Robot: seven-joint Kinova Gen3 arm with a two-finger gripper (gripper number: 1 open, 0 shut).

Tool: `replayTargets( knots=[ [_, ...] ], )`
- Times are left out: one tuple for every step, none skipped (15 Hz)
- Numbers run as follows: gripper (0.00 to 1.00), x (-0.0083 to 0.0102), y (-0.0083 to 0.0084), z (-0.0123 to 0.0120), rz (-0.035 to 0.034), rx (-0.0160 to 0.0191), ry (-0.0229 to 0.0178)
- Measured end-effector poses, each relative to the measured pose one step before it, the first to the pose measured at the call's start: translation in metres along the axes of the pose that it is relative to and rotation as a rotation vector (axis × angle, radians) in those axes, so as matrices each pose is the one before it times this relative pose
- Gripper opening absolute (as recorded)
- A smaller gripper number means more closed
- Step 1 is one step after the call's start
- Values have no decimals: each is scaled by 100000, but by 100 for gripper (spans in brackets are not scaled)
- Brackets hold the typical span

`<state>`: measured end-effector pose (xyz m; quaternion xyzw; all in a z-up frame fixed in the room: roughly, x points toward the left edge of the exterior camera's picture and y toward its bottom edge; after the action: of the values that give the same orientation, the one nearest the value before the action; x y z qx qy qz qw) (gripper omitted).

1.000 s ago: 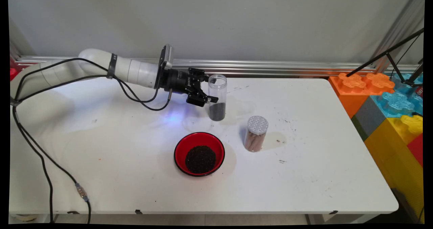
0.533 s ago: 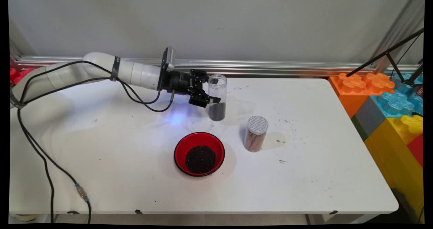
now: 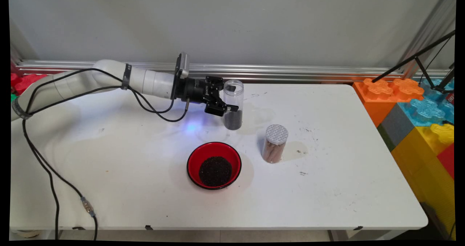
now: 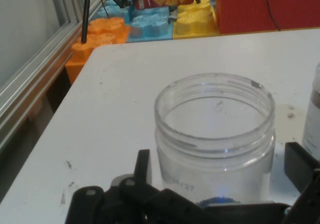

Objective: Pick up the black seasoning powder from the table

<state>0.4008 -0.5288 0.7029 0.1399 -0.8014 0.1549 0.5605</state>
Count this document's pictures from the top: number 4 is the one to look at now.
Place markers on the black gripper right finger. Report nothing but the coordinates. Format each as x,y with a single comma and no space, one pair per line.
300,164

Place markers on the big red building block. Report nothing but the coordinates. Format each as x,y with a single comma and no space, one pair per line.
250,9

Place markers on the aluminium rail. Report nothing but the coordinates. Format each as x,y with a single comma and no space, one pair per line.
32,66

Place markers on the light blue building block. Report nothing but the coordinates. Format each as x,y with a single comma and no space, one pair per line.
150,26

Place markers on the tall clear plastic jar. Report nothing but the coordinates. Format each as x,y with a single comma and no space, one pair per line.
215,159

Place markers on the orange building block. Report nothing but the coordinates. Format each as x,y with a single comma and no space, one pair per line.
105,26

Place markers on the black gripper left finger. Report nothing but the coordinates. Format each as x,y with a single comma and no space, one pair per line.
143,164

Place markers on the aluminium frame post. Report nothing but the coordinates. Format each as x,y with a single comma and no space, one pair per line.
65,4

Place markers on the jar with white perforated lid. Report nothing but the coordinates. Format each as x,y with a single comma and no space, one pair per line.
313,114

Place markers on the black tripod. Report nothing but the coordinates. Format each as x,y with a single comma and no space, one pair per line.
85,14

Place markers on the yellow building block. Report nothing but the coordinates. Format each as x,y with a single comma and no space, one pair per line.
192,21

